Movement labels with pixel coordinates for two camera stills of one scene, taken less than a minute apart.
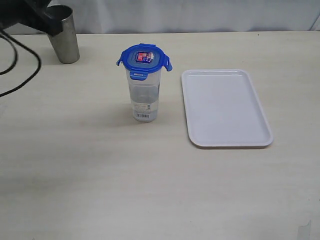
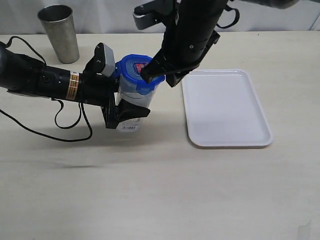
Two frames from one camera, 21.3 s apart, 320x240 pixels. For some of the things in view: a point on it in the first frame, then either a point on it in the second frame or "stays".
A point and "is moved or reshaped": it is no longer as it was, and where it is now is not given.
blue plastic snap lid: (141, 59) is moved or reshaped
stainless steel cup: (65, 44) stays
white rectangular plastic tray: (222, 110) stays
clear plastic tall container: (144, 96) -> (131, 95)
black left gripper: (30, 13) -> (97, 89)
